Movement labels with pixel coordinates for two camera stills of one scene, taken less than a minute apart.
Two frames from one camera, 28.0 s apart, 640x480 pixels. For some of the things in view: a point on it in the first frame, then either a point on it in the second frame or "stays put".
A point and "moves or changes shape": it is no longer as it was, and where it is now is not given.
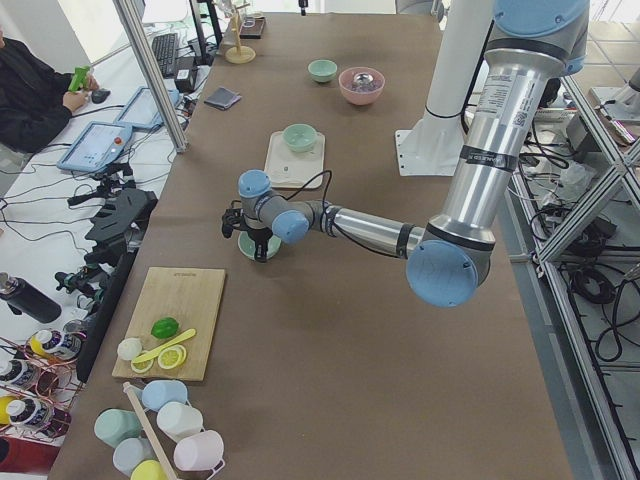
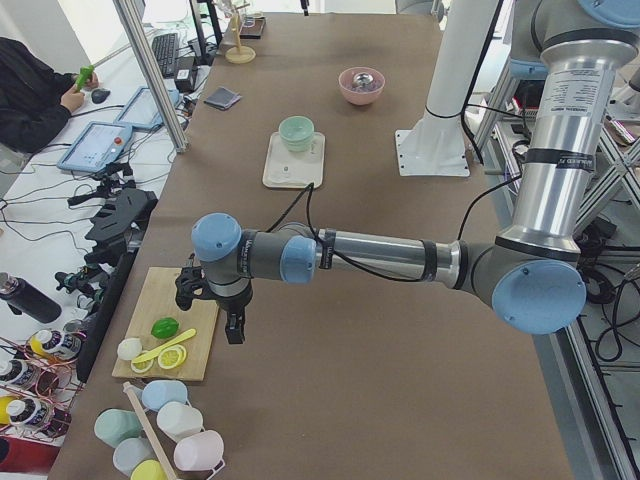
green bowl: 248,246 moves or changes shape
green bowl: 322,70 → 297,137
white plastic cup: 179,420 stays put
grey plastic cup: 130,452 stays put
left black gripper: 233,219 → 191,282
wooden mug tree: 239,54 stays put
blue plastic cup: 158,392 stays put
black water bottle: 24,298 stays put
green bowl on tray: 299,137 stays put
